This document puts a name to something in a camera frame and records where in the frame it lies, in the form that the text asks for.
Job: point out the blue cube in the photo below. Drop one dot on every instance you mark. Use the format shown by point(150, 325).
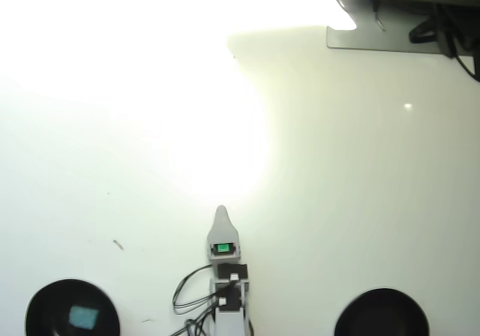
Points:
point(84, 317)

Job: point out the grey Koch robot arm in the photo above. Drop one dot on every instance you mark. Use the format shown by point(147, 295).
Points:
point(228, 319)

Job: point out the black bowl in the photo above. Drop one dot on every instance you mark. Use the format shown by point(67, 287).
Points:
point(41, 309)
point(381, 313)

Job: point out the grey gripper green label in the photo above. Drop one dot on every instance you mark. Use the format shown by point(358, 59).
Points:
point(210, 255)

